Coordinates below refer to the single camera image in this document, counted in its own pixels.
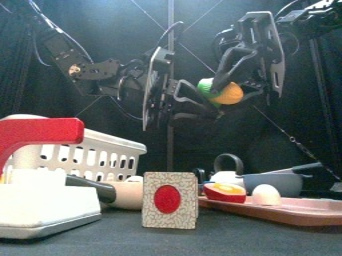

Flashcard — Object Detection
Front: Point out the yellow toy corn cob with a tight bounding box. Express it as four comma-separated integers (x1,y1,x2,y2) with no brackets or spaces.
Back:
209,81,246,106

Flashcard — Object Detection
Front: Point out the white plastic slotted basket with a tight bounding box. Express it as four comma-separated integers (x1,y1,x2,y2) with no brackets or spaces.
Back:
3,128,149,183

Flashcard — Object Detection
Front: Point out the red toy apple half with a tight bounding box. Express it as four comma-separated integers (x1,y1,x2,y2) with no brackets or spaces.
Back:
202,181,249,204

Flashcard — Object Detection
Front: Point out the patterned block with red circle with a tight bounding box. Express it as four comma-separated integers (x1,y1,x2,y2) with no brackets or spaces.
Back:
141,171,201,231

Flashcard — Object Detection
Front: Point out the cream round cup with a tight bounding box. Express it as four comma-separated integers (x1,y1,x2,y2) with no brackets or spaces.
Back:
101,175,146,211

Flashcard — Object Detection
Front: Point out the white toy egg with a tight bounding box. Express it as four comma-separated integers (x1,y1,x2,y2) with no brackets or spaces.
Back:
250,183,284,207

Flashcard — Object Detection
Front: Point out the pink tray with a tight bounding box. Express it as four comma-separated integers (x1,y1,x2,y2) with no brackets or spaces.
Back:
197,194,342,228

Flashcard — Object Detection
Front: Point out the red and white appliance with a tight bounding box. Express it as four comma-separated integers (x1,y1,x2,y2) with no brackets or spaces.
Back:
0,113,103,240

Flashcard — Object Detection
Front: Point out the vertical metal frame pole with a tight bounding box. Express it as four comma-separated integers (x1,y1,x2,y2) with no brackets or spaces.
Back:
166,0,177,173

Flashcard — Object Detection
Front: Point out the diagonal thin frame rod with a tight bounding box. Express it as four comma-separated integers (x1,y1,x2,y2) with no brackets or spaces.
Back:
252,104,342,183

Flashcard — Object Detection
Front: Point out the white kettle with black handle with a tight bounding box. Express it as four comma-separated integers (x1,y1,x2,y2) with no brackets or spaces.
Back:
207,152,246,188

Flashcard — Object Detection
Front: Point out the grey pot with handle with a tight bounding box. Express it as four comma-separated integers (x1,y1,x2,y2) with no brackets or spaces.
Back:
242,161,325,198

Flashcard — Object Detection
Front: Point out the black handle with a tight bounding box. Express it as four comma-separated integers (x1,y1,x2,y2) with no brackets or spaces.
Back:
65,174,118,204

